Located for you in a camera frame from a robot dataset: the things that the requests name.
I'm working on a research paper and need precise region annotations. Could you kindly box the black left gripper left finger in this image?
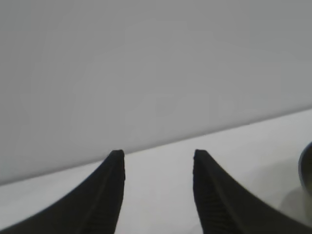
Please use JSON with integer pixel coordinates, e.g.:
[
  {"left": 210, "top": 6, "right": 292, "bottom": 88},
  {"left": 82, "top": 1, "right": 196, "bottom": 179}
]
[{"left": 0, "top": 149, "right": 126, "bottom": 234}]

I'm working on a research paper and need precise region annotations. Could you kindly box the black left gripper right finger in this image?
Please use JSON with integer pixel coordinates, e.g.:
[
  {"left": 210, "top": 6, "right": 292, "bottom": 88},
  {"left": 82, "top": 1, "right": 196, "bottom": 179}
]
[{"left": 193, "top": 149, "right": 312, "bottom": 234}]

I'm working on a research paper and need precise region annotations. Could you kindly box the stainless steel mixing bowl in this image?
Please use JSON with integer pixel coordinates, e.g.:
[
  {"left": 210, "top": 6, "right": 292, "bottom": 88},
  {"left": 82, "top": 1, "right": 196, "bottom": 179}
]
[{"left": 297, "top": 141, "right": 312, "bottom": 194}]

